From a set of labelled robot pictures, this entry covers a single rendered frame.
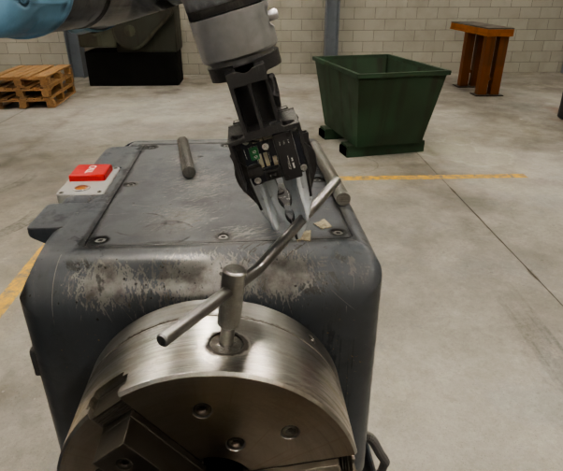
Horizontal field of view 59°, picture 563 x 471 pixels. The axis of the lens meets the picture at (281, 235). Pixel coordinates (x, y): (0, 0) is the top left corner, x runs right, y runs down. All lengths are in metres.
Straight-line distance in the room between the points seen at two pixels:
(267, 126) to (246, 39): 0.08
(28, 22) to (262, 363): 0.34
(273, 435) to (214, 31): 0.39
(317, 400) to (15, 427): 1.93
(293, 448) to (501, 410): 1.84
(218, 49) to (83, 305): 0.34
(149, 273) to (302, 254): 0.19
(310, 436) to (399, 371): 1.87
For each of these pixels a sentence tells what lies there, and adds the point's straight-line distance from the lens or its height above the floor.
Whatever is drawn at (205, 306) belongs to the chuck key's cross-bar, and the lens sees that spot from 0.44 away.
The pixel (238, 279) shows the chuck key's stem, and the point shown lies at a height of 1.31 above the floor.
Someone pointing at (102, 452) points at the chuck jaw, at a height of 1.18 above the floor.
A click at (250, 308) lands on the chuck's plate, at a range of 0.57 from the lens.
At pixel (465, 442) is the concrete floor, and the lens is 2.17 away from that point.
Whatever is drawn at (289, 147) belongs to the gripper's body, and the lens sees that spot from 0.48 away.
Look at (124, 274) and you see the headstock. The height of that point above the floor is 1.24.
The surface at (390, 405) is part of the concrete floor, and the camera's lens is 2.23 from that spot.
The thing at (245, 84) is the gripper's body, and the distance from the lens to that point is 0.46.
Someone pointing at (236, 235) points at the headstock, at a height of 1.26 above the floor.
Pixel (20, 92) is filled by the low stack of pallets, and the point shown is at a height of 0.22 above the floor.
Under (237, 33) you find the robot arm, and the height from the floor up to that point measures 1.52.
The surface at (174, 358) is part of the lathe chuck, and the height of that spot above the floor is 1.24.
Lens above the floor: 1.55
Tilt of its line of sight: 27 degrees down
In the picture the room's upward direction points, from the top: straight up
